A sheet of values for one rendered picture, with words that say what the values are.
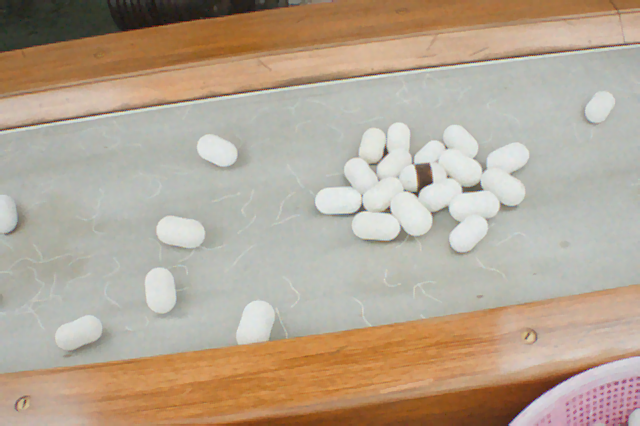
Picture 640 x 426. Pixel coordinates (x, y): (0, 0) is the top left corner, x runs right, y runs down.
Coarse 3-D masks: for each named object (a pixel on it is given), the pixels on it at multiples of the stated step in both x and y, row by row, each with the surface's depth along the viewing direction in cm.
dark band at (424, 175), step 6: (426, 162) 56; (420, 168) 55; (426, 168) 55; (420, 174) 55; (426, 174) 55; (432, 174) 55; (420, 180) 55; (426, 180) 55; (432, 180) 55; (420, 186) 55; (426, 186) 55
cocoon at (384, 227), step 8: (360, 216) 52; (368, 216) 52; (376, 216) 52; (384, 216) 52; (392, 216) 52; (352, 224) 52; (360, 224) 52; (368, 224) 52; (376, 224) 51; (384, 224) 51; (392, 224) 51; (360, 232) 52; (368, 232) 52; (376, 232) 51; (384, 232) 51; (392, 232) 51; (384, 240) 52
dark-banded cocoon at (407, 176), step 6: (432, 162) 55; (408, 168) 55; (414, 168) 55; (432, 168) 55; (438, 168) 55; (402, 174) 55; (408, 174) 55; (414, 174) 55; (438, 174) 55; (444, 174) 55; (402, 180) 55; (408, 180) 55; (414, 180) 55; (438, 180) 55; (408, 186) 55; (414, 186) 55
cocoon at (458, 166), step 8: (448, 152) 56; (456, 152) 56; (440, 160) 56; (448, 160) 55; (456, 160) 55; (464, 160) 55; (472, 160) 55; (448, 168) 56; (456, 168) 55; (464, 168) 54; (472, 168) 54; (480, 168) 55; (456, 176) 55; (464, 176) 55; (472, 176) 54; (480, 176) 55; (464, 184) 55; (472, 184) 55
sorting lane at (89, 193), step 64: (512, 64) 67; (576, 64) 67; (64, 128) 67; (128, 128) 66; (192, 128) 65; (256, 128) 64; (320, 128) 63; (384, 128) 62; (512, 128) 61; (576, 128) 60; (0, 192) 61; (64, 192) 60; (128, 192) 59; (192, 192) 58; (256, 192) 58; (576, 192) 54; (0, 256) 55; (64, 256) 55; (128, 256) 54; (192, 256) 53; (256, 256) 53; (320, 256) 52; (384, 256) 52; (448, 256) 51; (512, 256) 50; (576, 256) 50; (0, 320) 50; (64, 320) 50; (128, 320) 49; (192, 320) 49; (320, 320) 48; (384, 320) 47
